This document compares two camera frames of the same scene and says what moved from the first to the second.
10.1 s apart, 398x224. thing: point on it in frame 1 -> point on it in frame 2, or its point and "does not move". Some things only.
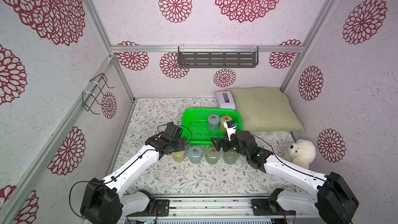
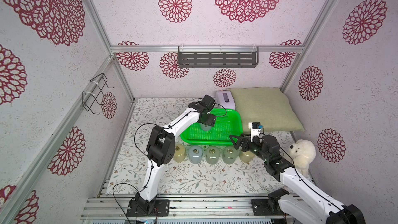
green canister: (231, 156) does not move
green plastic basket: (194, 122) does not move
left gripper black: (181, 147) -> (211, 120)
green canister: (212, 155) does not move
